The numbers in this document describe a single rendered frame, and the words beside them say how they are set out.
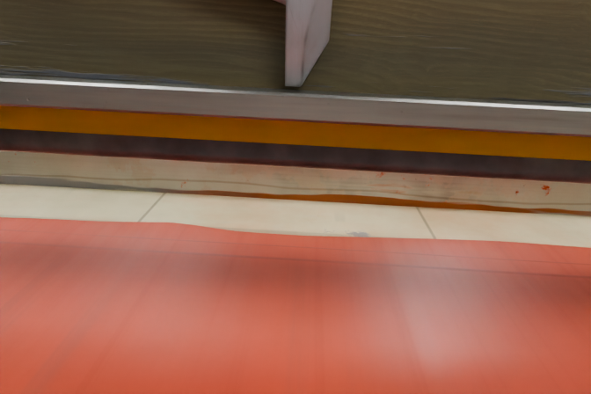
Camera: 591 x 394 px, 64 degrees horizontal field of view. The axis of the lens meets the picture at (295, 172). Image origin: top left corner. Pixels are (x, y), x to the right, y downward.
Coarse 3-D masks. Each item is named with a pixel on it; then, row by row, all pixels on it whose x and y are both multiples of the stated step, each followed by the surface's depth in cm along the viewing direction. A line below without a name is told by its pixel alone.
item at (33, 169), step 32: (0, 160) 31; (32, 160) 31; (64, 160) 31; (96, 160) 31; (128, 160) 30; (160, 160) 30; (160, 192) 31; (192, 192) 31; (224, 192) 31; (256, 192) 31; (288, 192) 31; (320, 192) 31; (352, 192) 31; (384, 192) 30; (416, 192) 30; (448, 192) 30; (480, 192) 30; (512, 192) 30; (544, 192) 30; (576, 192) 30
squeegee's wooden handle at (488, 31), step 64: (0, 0) 18; (64, 0) 18; (128, 0) 18; (192, 0) 17; (256, 0) 17; (384, 0) 17; (448, 0) 17; (512, 0) 17; (576, 0) 17; (0, 64) 18; (64, 64) 18; (128, 64) 18; (192, 64) 18; (256, 64) 18; (320, 64) 18; (384, 64) 18; (448, 64) 18; (512, 64) 18; (576, 64) 17
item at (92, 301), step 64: (0, 256) 22; (64, 256) 22; (128, 256) 22; (192, 256) 23; (256, 256) 23; (0, 320) 17; (64, 320) 17; (128, 320) 18; (192, 320) 18; (256, 320) 18; (0, 384) 14; (64, 384) 14; (128, 384) 15; (192, 384) 15; (256, 384) 15
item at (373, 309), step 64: (320, 256) 23; (384, 256) 24; (448, 256) 24; (512, 256) 24; (576, 256) 25; (320, 320) 18; (384, 320) 18; (448, 320) 19; (512, 320) 19; (576, 320) 19; (320, 384) 15; (384, 384) 15; (448, 384) 15; (512, 384) 15; (576, 384) 15
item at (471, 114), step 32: (0, 96) 17; (32, 96) 17; (64, 96) 17; (96, 96) 17; (128, 96) 17; (160, 96) 17; (192, 96) 17; (224, 96) 17; (256, 96) 17; (288, 96) 17; (320, 96) 17; (352, 96) 17; (384, 96) 17; (416, 96) 18; (448, 128) 17; (480, 128) 17; (512, 128) 17; (544, 128) 17; (576, 128) 17
